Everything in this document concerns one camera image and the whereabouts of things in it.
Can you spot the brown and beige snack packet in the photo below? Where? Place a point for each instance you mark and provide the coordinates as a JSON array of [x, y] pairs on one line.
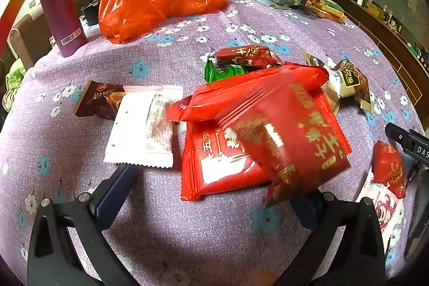
[[352, 81]]

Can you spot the dark brown chocolate packet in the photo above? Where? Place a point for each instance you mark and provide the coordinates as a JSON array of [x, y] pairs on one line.
[[97, 101]]

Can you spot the brown sofa chair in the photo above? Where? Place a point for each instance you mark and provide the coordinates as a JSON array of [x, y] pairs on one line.
[[30, 41]]

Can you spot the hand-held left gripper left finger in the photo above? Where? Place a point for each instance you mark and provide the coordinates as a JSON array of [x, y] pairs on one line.
[[114, 188]]

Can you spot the small red candy packet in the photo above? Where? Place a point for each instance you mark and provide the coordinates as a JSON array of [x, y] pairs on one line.
[[248, 56]]

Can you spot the green candy packet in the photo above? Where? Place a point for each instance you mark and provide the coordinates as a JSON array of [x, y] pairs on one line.
[[218, 73]]

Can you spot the yellow snack packages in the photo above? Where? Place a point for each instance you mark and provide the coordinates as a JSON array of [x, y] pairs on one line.
[[326, 9]]

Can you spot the pink and white snack packet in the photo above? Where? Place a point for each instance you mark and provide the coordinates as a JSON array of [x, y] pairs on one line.
[[382, 209]]

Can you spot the red snack packet gold print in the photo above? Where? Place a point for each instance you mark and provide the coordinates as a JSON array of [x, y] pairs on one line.
[[291, 145]]

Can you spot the black container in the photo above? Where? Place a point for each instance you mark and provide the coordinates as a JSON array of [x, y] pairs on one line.
[[89, 14]]

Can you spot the long red snack packet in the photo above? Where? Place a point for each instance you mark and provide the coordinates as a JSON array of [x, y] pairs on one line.
[[214, 101]]

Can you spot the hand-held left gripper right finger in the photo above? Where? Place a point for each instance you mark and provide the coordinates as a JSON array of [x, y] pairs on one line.
[[306, 215]]

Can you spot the red packet white window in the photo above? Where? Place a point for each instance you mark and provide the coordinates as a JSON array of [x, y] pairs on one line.
[[214, 172]]

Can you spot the purple thermos bottle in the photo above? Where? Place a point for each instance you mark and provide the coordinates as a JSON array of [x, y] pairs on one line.
[[60, 11]]

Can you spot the purple floral tablecloth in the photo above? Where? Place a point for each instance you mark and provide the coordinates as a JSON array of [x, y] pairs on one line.
[[100, 54]]

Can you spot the wooden sideboard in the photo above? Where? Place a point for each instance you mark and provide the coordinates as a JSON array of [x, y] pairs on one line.
[[385, 34]]

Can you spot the small red patterned snack packet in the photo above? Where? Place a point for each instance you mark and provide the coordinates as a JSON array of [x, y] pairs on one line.
[[388, 168]]

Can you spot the green jacket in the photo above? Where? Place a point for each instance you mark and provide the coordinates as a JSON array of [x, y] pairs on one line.
[[15, 78]]

